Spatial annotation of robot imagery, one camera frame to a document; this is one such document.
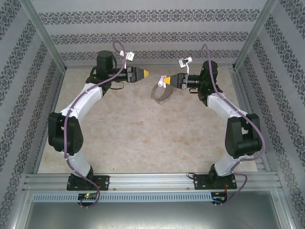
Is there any metal keyring with small rings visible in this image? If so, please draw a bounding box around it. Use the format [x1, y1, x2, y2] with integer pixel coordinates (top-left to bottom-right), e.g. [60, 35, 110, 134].
[150, 83, 177, 105]

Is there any left circuit board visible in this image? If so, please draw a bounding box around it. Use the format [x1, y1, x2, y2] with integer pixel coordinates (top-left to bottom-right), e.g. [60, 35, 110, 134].
[78, 193, 99, 200]

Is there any grey metal sheet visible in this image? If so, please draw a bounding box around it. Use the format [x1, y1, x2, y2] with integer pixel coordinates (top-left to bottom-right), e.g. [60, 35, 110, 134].
[23, 201, 291, 229]

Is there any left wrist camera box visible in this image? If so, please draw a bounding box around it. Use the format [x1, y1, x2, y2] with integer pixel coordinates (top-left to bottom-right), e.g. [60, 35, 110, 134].
[123, 51, 135, 70]

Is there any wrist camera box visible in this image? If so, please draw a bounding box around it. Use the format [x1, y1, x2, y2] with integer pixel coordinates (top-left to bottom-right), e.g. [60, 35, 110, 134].
[123, 51, 135, 70]
[177, 57, 193, 74]

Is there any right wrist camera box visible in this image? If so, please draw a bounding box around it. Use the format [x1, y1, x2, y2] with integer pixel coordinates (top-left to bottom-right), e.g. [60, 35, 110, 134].
[177, 57, 193, 74]

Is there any aluminium frame post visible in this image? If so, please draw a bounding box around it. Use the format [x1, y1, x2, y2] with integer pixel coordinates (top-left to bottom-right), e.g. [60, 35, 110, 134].
[20, 0, 67, 71]
[232, 0, 279, 71]

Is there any aluminium mounting rail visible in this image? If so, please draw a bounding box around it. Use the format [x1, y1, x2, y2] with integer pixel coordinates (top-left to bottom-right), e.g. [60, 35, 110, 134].
[22, 173, 281, 191]

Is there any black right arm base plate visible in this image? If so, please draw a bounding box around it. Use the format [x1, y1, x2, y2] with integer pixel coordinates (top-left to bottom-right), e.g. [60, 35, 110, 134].
[193, 173, 238, 191]

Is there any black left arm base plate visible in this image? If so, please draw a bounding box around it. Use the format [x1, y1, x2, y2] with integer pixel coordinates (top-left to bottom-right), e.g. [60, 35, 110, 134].
[66, 175, 111, 191]

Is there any slotted grey cable duct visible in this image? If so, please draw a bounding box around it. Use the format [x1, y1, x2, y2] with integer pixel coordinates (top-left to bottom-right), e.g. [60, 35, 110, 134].
[32, 192, 213, 203]

